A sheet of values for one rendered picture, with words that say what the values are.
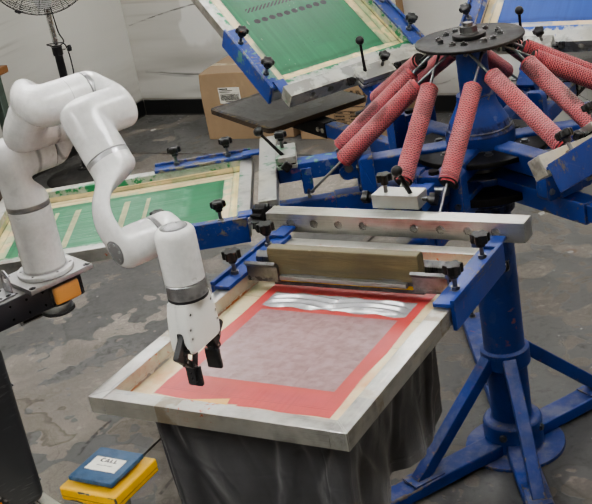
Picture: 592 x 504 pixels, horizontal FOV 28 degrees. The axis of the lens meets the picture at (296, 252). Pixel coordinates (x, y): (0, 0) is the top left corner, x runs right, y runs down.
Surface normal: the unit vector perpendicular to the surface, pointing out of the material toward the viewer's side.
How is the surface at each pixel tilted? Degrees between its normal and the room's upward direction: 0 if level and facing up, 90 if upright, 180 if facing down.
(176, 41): 90
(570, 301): 0
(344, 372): 0
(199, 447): 96
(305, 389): 0
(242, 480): 93
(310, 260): 90
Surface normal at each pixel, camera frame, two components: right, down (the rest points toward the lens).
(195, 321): 0.80, 0.11
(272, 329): -0.17, -0.91
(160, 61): -0.47, 0.41
